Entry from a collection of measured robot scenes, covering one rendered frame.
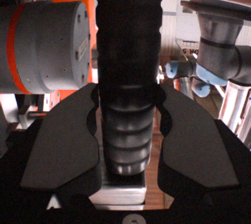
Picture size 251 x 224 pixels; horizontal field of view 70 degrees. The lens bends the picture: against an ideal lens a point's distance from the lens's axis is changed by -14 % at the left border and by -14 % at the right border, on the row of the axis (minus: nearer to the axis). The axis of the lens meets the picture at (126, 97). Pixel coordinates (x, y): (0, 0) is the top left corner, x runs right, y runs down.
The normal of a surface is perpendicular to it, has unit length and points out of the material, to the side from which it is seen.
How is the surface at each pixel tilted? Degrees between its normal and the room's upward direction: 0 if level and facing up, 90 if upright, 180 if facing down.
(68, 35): 116
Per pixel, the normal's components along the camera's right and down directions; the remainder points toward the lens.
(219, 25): -0.43, 0.68
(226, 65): 0.22, 0.47
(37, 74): 0.84, 0.37
